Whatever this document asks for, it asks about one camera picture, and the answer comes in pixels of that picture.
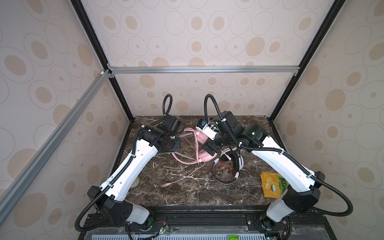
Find left black corner post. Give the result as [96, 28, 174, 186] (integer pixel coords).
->
[70, 0, 135, 122]

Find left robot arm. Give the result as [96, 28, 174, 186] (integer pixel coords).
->
[75, 94, 180, 232]

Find pink headset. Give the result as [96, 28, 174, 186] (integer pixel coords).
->
[172, 128, 218, 165]

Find horizontal aluminium rail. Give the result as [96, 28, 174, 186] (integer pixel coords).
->
[110, 65, 300, 75]

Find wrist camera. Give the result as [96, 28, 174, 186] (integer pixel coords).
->
[159, 115, 181, 136]
[196, 119, 217, 143]

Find yellow snack bag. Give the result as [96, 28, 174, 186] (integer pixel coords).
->
[261, 172, 290, 199]

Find right black corner post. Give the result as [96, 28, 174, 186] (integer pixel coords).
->
[269, 0, 347, 123]

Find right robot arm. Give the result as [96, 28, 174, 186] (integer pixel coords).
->
[203, 94, 354, 229]

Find red headphone cable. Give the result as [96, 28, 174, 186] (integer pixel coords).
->
[212, 160, 238, 184]

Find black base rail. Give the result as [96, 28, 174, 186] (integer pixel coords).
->
[79, 206, 336, 240]

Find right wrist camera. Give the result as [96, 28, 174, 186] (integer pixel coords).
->
[196, 119, 217, 143]

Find left diagonal aluminium rail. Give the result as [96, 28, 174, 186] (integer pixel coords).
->
[1, 69, 111, 224]

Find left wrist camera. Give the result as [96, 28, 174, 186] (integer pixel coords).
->
[159, 115, 181, 136]

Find black corner post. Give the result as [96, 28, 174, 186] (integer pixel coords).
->
[269, 0, 347, 123]
[70, 0, 135, 122]

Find white black headphones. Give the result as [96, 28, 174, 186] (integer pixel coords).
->
[211, 147, 245, 186]

